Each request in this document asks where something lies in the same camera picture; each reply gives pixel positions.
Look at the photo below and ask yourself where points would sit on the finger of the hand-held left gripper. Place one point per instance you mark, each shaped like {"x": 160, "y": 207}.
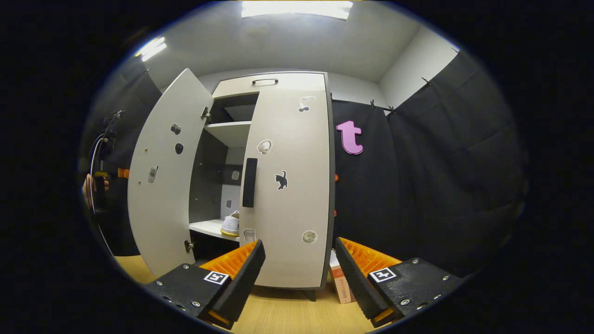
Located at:
{"x": 123, "y": 173}

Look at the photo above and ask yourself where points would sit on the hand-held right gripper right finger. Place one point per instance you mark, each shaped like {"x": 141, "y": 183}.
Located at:
{"x": 355, "y": 283}

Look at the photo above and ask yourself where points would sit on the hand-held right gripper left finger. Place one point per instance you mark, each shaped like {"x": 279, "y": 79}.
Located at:
{"x": 241, "y": 283}

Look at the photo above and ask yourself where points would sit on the white shoe with yellow sole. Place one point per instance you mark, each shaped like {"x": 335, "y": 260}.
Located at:
{"x": 232, "y": 225}

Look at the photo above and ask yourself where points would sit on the white cabinet door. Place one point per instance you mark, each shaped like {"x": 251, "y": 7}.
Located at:
{"x": 297, "y": 208}
{"x": 162, "y": 218}

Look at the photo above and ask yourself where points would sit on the white shoe cabinet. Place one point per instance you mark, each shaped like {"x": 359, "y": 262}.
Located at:
{"x": 232, "y": 132}

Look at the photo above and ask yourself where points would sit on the metal door hinge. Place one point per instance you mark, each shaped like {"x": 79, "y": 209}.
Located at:
{"x": 205, "y": 114}
{"x": 189, "y": 246}

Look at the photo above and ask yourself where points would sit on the orange cardboard box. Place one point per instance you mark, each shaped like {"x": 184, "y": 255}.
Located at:
{"x": 341, "y": 283}

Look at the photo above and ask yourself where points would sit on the small ceiling light panel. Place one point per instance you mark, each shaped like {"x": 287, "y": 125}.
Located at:
{"x": 151, "y": 48}

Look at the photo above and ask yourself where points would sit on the large ceiling light panel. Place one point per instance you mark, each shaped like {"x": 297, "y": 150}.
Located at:
{"x": 297, "y": 8}

